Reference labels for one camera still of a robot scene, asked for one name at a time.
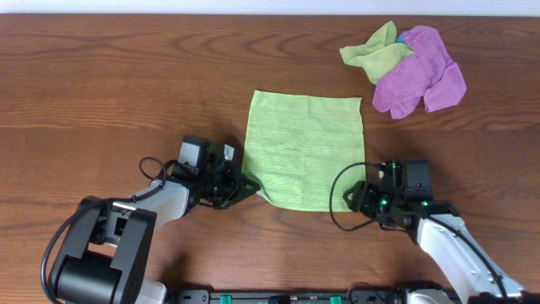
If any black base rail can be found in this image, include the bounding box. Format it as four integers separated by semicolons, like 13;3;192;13
168;280;461;304

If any blue cloth under pile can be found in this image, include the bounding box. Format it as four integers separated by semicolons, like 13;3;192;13
397;31;405;44

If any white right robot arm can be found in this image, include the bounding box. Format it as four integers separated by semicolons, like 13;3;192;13
343;181;539;303

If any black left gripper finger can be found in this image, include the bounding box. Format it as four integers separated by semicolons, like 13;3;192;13
229;162;261;190
213;183;261;209

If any olive green crumpled cloth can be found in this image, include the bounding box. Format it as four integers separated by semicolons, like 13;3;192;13
340;21;414;84

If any purple crumpled cloth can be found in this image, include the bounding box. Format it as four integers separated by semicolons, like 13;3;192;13
373;25;467;120

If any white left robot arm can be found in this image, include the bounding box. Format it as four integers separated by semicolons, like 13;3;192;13
40;139;261;304

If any light green microfiber cloth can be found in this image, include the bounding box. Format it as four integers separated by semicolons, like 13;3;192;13
242;90;366;212

